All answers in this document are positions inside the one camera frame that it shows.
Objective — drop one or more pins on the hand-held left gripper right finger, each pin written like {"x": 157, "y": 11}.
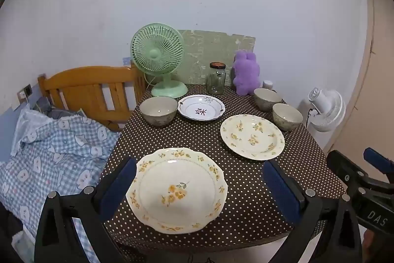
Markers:
{"x": 281, "y": 192}

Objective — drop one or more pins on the white plate with red pattern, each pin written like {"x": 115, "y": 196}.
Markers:
{"x": 201, "y": 109}

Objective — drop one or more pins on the grey cloth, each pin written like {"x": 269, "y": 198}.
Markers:
{"x": 58, "y": 113}

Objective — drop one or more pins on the blue checkered printed blanket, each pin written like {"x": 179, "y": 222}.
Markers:
{"x": 55, "y": 158}

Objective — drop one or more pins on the white wall socket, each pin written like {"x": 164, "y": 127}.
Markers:
{"x": 21, "y": 96}

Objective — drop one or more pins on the black fan plug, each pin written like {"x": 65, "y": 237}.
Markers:
{"x": 311, "y": 111}

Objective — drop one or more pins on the large grey floral bowl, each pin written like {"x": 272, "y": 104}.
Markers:
{"x": 158, "y": 118}

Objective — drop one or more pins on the brown polka dot tablecloth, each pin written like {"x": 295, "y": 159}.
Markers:
{"x": 197, "y": 136}

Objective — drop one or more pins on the beige door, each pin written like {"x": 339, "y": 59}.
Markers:
{"x": 369, "y": 65}

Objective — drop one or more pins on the green wallpaper board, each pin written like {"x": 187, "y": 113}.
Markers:
{"x": 215, "y": 47}

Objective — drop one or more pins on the cotton swab container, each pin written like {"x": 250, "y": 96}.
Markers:
{"x": 267, "y": 84}

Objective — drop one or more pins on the green desk fan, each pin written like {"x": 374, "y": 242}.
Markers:
{"x": 157, "y": 50}

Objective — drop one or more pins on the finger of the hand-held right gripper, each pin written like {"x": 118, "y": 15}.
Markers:
{"x": 341, "y": 166}
{"x": 377, "y": 158}

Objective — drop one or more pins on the blue paper patch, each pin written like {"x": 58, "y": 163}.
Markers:
{"x": 126, "y": 61}

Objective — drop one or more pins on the small grey floral bowl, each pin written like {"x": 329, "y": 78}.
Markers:
{"x": 264, "y": 102}
{"x": 286, "y": 122}

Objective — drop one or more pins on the white fan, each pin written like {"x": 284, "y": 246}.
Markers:
{"x": 327, "y": 112}

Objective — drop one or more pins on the glass jar with black lid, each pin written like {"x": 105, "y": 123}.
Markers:
{"x": 216, "y": 81}

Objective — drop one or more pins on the wooden bed headboard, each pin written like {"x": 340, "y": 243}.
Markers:
{"x": 83, "y": 81}

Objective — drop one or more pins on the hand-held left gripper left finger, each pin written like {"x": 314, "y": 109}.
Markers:
{"x": 118, "y": 186}

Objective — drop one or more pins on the purple plush toy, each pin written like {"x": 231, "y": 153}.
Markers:
{"x": 246, "y": 75}

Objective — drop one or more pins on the yellow floral plate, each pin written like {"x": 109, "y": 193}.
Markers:
{"x": 252, "y": 136}
{"x": 178, "y": 189}

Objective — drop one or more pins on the black wall switch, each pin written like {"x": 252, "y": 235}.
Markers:
{"x": 28, "y": 90}

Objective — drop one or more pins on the dark cloth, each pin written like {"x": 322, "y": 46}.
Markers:
{"x": 9, "y": 235}

